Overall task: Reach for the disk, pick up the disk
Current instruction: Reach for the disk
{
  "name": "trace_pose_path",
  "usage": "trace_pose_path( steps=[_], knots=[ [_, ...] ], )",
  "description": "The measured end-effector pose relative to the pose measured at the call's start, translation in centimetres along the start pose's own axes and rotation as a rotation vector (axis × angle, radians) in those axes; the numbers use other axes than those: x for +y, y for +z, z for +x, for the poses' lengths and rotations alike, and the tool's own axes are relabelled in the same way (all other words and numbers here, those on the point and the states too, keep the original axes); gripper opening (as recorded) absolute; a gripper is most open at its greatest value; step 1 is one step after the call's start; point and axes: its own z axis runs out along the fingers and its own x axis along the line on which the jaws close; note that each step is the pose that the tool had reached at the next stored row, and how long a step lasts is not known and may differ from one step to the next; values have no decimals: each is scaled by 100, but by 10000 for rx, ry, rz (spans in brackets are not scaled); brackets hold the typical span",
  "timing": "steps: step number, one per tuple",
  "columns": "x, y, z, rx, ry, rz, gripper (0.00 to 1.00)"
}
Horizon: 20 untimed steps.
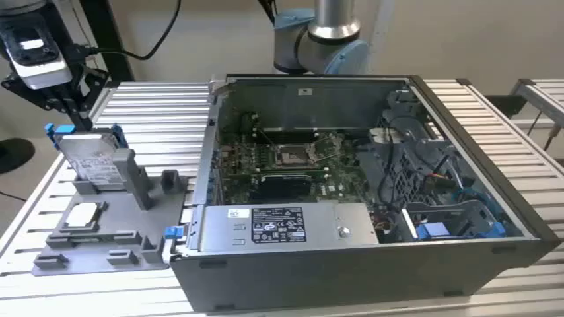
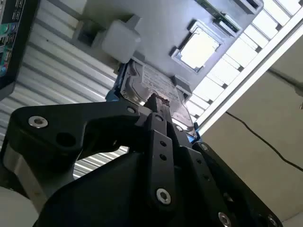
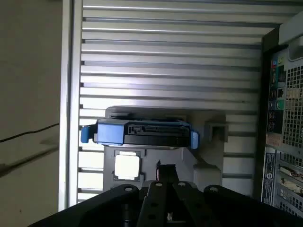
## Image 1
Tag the aluminium side table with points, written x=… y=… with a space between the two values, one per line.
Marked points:
x=544 y=95

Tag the grey parts rack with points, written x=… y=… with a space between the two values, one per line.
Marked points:
x=119 y=228

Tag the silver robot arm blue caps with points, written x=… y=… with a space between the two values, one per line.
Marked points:
x=335 y=20

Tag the black round base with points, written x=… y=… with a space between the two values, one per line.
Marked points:
x=15 y=155

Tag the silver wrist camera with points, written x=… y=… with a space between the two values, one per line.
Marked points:
x=39 y=69

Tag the black RAM slots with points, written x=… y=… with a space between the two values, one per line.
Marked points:
x=287 y=135

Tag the silver metal bracket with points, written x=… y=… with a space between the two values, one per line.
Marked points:
x=383 y=136

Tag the silver power supply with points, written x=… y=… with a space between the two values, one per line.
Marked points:
x=326 y=228

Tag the open grey PC case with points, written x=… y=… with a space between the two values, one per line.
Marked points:
x=308 y=280

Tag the green motherboard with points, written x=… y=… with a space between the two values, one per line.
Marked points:
x=343 y=185

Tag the green RAM stick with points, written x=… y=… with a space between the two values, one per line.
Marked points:
x=103 y=236

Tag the black upright post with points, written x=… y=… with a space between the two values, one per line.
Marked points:
x=110 y=33

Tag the silver CPU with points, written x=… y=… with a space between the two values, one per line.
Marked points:
x=82 y=214

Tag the blue case latch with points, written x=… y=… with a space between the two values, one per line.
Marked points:
x=172 y=232

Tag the black box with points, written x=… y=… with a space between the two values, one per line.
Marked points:
x=504 y=105

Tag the blue disk carrier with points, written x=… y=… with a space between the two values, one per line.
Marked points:
x=434 y=231

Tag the black heatsink block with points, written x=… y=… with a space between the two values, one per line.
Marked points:
x=284 y=188

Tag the grey disk bay cage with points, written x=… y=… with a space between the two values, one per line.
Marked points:
x=414 y=185

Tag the black power supply label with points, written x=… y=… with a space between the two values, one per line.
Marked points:
x=278 y=224

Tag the CPU socket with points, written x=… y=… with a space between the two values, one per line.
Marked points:
x=292 y=155

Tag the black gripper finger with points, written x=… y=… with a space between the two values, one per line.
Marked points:
x=98 y=82
x=39 y=99

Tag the black expansion slot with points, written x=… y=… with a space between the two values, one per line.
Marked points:
x=291 y=169

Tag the hard disk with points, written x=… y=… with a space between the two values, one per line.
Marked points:
x=88 y=158

